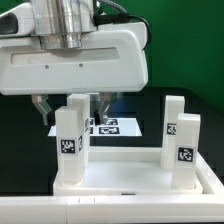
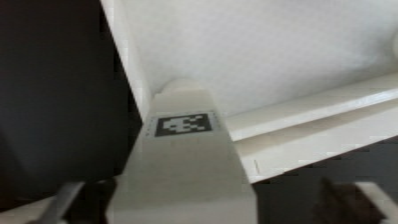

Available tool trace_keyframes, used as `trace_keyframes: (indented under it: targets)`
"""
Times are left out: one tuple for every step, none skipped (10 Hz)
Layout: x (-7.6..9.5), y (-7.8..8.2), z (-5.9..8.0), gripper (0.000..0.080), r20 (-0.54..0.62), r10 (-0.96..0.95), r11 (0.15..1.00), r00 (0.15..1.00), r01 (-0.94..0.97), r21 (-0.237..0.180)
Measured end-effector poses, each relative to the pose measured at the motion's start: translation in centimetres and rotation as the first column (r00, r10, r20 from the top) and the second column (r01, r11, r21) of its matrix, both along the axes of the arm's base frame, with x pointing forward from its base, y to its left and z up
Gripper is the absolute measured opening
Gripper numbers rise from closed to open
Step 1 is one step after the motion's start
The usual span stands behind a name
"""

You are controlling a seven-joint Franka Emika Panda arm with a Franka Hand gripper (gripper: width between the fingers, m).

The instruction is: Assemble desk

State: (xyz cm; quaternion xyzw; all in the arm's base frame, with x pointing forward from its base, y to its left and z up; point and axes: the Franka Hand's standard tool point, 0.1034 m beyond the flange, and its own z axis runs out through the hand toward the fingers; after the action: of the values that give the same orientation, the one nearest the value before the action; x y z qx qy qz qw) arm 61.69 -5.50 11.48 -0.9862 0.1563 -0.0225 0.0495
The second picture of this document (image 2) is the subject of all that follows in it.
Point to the white leg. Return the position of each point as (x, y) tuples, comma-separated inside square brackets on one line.
[(184, 185)]

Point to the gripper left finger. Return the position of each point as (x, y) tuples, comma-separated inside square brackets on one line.
[(76, 207)]

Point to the white desk top tray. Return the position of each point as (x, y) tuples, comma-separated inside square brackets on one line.
[(293, 57)]

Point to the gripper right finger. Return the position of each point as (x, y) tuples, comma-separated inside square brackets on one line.
[(356, 204)]

